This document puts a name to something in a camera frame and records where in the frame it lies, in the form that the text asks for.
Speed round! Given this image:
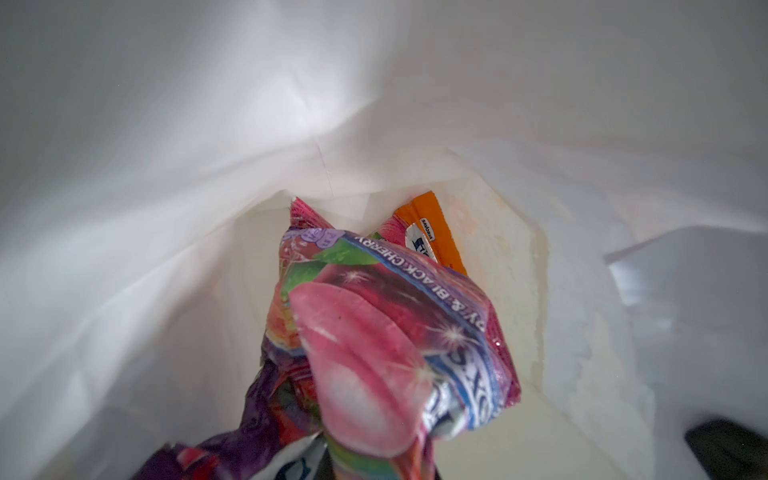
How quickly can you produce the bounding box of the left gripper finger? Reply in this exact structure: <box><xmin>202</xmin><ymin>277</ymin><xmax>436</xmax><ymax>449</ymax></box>
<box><xmin>684</xmin><ymin>419</ymin><xmax>767</xmax><ymax>480</ymax></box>

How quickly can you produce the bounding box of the illustrated paper gift bag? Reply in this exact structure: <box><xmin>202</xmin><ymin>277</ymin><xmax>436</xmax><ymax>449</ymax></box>
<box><xmin>1</xmin><ymin>1</ymin><xmax>767</xmax><ymax>479</ymax></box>

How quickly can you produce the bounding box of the orange biscuit packet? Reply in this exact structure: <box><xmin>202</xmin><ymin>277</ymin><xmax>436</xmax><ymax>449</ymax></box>
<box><xmin>391</xmin><ymin>191</ymin><xmax>467</xmax><ymax>275</ymax></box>

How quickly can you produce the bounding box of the purple berry candy packet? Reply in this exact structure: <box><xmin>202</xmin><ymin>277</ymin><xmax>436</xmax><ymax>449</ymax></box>
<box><xmin>137</xmin><ymin>198</ymin><xmax>521</xmax><ymax>479</ymax></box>

